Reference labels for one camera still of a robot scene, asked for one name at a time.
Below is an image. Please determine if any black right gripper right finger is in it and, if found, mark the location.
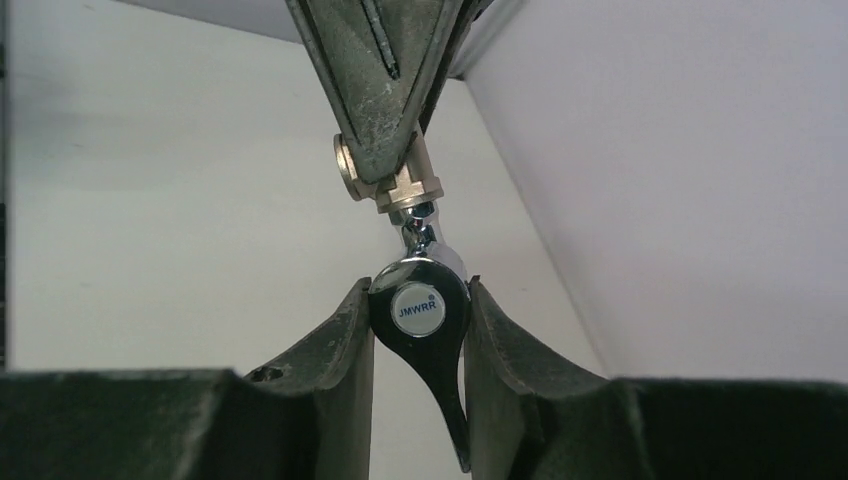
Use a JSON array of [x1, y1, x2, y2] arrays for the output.
[[465, 279, 847, 479]]

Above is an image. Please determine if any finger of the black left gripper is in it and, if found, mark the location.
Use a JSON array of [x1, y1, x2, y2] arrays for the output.
[[418, 0, 493, 133], [287, 0, 463, 184]]

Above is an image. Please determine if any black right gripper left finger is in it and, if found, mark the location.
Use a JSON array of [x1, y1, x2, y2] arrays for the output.
[[1, 278, 374, 479]]

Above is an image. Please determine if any threaded metal pipe fitting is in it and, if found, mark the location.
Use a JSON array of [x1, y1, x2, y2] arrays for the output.
[[333, 125, 444, 214]]

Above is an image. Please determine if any chrome water faucet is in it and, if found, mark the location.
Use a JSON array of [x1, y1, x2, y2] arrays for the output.
[[368, 201, 472, 473]]

